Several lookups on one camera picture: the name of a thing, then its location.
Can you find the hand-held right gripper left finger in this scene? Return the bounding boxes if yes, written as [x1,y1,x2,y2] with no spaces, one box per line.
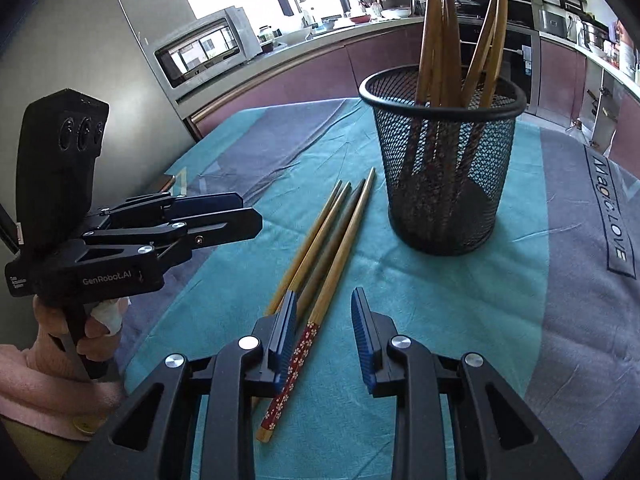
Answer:
[65,290,299,480]

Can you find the red floral bamboo chopstick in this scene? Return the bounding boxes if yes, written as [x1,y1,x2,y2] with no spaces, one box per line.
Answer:
[256,167,377,444]

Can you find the plain bamboo chopstick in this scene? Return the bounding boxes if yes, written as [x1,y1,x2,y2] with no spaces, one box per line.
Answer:
[280,183,352,306]
[263,179,344,317]

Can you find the black mesh holder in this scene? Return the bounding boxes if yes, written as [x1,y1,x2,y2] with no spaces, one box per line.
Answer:
[358,64,527,257]

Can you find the dark brown chopstick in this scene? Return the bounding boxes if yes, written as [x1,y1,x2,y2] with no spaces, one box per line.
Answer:
[295,179,367,311]

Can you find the person's left hand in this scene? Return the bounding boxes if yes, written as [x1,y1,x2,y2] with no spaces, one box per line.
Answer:
[32,294,126,383]

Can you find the pink base cabinets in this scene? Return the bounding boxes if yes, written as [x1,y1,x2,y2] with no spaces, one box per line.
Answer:
[182,15,431,141]
[537,35,640,181]

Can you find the black built-in oven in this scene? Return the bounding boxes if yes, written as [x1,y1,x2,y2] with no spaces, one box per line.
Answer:
[457,15,541,116]

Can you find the stainless steel pot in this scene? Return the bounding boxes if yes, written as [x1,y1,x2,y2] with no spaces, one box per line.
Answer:
[580,21,608,48]

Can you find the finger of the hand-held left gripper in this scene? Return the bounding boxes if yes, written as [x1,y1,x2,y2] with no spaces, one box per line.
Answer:
[92,192,246,229]
[82,208,264,269]

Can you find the countertop microwave oven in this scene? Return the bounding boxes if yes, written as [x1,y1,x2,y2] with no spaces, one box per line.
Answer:
[152,6,262,90]

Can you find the teal and grey blanket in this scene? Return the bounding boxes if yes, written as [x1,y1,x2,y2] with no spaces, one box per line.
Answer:
[115,97,640,480]

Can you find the grey refrigerator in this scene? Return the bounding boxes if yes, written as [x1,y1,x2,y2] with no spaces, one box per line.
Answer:
[0,0,203,241]

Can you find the person's olive clothing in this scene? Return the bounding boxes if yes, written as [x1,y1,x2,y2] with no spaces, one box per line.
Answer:
[0,417,108,480]

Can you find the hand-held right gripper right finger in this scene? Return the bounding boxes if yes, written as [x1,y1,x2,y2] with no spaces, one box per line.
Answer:
[350,286,583,480]

